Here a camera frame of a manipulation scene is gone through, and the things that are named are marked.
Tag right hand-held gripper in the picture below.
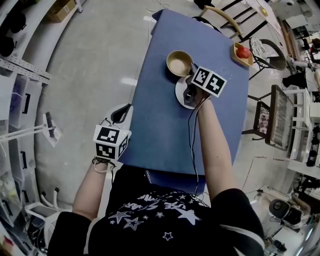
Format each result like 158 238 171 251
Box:
183 62 228 106

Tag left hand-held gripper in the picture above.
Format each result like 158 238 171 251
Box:
92 104 135 161

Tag wooden bowl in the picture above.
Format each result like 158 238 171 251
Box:
166 50 195 77

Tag white plate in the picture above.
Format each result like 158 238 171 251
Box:
175 75 201 110

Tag person's right forearm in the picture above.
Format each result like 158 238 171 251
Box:
193 97 239 201

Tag person's left forearm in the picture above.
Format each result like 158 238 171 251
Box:
72 159 116 221

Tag blue tablecloth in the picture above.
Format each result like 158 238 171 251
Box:
117 9 251 176

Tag wooden square tray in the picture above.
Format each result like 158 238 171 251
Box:
230 41 254 68

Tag red fruit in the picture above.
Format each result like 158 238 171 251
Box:
236 46 251 60

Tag wooden curved chair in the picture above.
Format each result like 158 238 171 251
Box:
192 4 243 39

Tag round patterned seat cushion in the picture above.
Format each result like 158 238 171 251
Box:
249 37 267 61

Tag white dustpan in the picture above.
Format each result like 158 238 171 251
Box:
43 122 63 149

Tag black metal chair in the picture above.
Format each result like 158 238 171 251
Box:
241 93 274 144

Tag dark wicker chair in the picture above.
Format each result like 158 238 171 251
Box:
248 36 287 81

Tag checked seat cushion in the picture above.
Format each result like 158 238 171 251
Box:
257 107 270 134

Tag white table with black legs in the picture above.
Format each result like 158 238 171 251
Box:
219 0 279 44

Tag clear plastic storage bins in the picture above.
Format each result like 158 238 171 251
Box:
0 74 39 226

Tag white metal shelving unit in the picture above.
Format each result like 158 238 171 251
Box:
0 0 85 256

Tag black star-print shirt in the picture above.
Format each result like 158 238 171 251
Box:
47 164 266 256

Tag white rack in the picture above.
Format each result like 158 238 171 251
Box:
284 87 320 174

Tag cardboard box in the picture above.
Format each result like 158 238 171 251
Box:
47 0 76 24

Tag black bag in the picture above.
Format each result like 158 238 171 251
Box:
7 12 27 34
0 37 17 57

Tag grey round device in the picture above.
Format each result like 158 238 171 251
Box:
268 198 304 229

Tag beige wrist bracelet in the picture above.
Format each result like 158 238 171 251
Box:
92 161 115 174

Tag white-handled broom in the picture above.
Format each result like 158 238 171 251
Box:
0 111 58 144

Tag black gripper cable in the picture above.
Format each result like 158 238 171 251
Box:
187 96 209 199

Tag white floor cable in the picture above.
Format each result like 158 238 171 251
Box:
145 0 171 12

